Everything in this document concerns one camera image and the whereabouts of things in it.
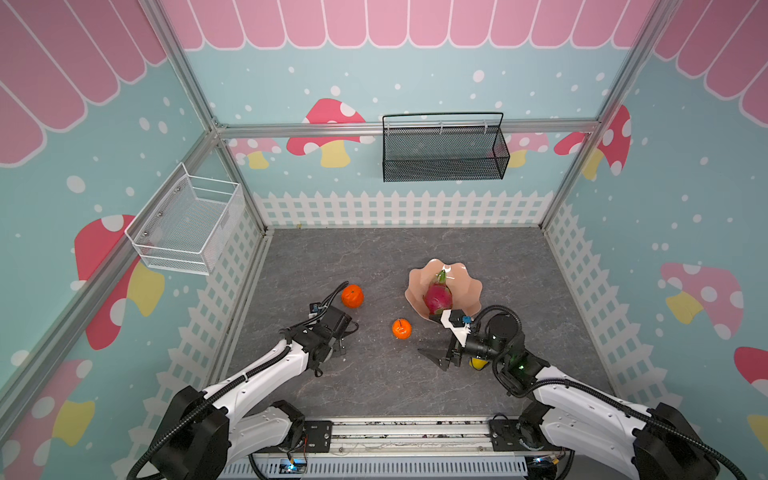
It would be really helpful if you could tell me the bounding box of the pink dragon fruit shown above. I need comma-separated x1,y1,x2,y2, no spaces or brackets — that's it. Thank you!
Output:
422,270,453,319

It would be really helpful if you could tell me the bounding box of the pink scalloped fruit bowl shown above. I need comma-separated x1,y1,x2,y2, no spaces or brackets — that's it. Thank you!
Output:
405,259,483,322

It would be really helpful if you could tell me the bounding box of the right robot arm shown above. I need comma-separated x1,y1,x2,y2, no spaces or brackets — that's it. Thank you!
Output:
423,305,745,479

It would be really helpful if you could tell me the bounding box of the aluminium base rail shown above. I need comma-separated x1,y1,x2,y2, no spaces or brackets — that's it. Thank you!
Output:
161,416,667,480

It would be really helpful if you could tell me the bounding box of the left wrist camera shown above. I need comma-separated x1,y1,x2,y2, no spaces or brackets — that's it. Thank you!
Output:
308,302,322,318

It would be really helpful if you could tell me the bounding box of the orange far tangerine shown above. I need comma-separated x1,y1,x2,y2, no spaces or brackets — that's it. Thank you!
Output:
341,284,365,309

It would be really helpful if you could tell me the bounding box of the orange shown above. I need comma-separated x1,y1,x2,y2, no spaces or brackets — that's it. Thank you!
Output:
392,319,412,340

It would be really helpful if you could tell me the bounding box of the white wire wall basket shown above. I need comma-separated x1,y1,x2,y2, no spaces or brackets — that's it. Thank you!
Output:
125,164,245,276

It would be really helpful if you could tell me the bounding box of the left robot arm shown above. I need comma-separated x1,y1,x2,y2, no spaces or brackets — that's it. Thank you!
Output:
126,306,359,479

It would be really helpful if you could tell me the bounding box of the black mesh wall basket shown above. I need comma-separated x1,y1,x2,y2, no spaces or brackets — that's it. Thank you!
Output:
381,111,511,182

